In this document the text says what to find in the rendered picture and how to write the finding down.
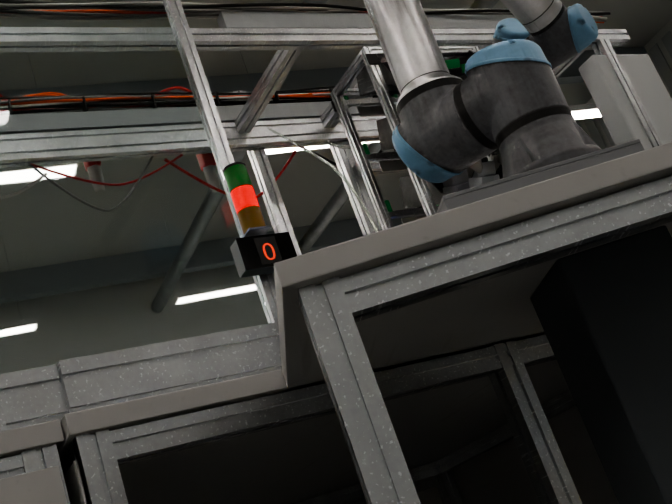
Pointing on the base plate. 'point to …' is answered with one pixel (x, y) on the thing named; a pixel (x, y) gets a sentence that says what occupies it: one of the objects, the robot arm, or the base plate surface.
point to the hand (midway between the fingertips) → (481, 168)
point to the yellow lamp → (251, 217)
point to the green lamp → (237, 176)
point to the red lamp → (243, 197)
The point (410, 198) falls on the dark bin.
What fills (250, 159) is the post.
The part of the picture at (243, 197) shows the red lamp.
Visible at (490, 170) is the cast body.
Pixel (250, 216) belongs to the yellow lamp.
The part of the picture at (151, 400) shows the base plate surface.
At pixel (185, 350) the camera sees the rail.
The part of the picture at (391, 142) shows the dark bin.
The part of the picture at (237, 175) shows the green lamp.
